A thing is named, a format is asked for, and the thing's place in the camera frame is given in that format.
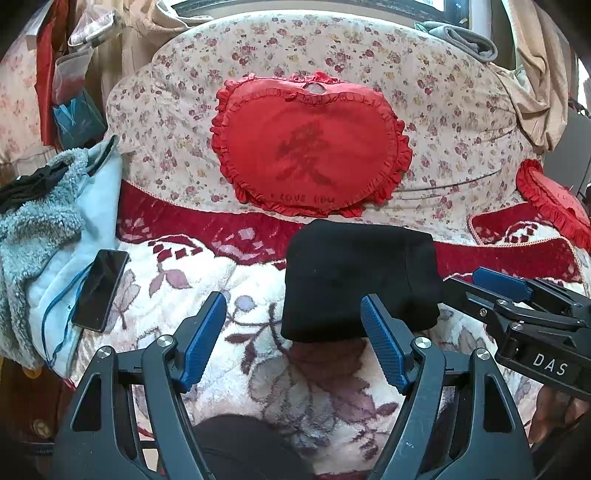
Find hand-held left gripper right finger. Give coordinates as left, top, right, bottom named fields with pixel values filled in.
left=360, top=294, right=537, bottom=480

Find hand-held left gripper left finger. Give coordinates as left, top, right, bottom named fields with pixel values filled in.
left=53, top=291, right=228, bottom=480

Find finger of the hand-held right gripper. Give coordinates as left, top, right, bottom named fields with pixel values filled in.
left=442, top=275, right=514, bottom=340
left=472, top=266, right=591, bottom=320

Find black pants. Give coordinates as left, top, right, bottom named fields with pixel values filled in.
left=280, top=219, right=445, bottom=343

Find person's right hand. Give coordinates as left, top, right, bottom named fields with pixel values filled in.
left=529, top=386, right=591, bottom=446

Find red and white blanket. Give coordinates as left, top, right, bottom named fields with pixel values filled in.
left=69, top=178, right=591, bottom=480

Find small red frilled pillow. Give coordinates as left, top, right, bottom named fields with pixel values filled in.
left=516, top=159, right=591, bottom=253

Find dark cloth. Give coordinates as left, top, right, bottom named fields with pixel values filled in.
left=191, top=413, right=315, bottom=480

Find black smartphone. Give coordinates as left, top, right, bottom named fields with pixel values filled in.
left=71, top=249, right=131, bottom=334

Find light blue fleece garment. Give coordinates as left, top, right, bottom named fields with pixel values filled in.
left=0, top=136, right=123, bottom=377

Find beige curtain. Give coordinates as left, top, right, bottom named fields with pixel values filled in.
left=69, top=0, right=218, bottom=93
left=503, top=0, right=579, bottom=158

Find red heart-shaped frilled pillow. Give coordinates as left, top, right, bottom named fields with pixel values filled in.
left=210, top=71, right=414, bottom=220

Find floral quilt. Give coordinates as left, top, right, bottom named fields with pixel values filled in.
left=105, top=13, right=550, bottom=232

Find black cloth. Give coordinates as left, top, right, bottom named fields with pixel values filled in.
left=0, top=164, right=70, bottom=215

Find grey cloth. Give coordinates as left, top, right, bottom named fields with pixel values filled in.
left=413, top=21, right=502, bottom=64

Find blue bag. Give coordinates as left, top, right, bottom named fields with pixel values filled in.
left=52, top=90, right=108, bottom=151

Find clear plastic bag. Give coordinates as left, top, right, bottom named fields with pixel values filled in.
left=52, top=46, right=96, bottom=108

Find pink floral pillow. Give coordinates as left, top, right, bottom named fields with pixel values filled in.
left=0, top=41, right=51, bottom=172

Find red hanging cloth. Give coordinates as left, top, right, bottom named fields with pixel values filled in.
left=34, top=0, right=75, bottom=148

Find blue cable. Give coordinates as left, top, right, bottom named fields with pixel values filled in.
left=41, top=265, right=93, bottom=365

